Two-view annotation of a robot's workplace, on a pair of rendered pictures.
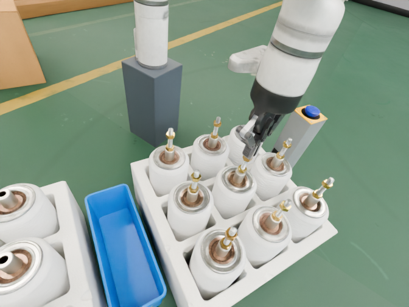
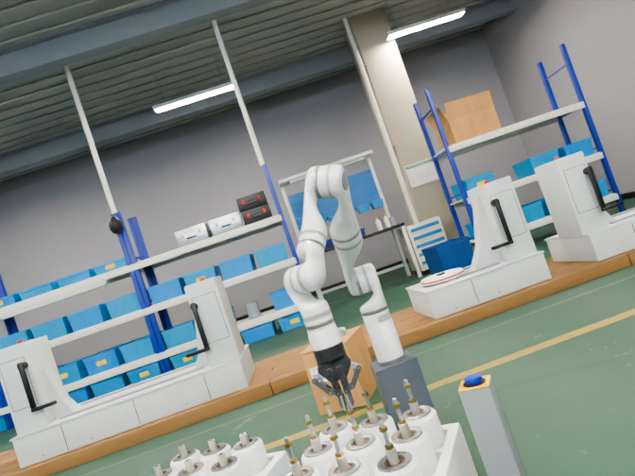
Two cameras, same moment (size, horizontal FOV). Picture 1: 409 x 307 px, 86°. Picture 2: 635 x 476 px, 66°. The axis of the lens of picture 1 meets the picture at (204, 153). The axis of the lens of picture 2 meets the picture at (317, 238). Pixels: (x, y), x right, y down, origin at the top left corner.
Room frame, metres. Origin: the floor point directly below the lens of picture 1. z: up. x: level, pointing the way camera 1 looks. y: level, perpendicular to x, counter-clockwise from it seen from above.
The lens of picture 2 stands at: (-0.20, -1.15, 0.71)
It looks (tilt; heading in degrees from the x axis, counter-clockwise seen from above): 2 degrees up; 61
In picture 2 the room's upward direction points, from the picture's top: 19 degrees counter-clockwise
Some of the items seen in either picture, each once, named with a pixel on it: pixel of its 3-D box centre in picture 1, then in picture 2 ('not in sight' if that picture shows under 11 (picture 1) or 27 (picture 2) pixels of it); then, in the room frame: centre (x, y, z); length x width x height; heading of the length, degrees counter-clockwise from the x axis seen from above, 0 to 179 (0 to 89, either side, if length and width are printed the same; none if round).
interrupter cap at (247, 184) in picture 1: (237, 179); (360, 442); (0.32, -0.09, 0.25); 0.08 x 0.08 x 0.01
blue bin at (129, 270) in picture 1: (124, 248); not in sight; (0.18, 0.14, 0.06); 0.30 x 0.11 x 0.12; 38
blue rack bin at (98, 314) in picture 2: not in sight; (94, 316); (0.11, 5.27, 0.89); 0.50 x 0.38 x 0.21; 65
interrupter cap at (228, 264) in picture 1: (221, 250); (298, 475); (0.15, -0.07, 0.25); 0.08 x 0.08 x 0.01
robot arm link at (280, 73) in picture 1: (278, 56); (323, 331); (0.33, -0.07, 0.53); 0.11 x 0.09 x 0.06; 53
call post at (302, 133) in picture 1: (286, 151); (497, 448); (0.55, -0.27, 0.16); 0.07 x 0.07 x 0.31; 38
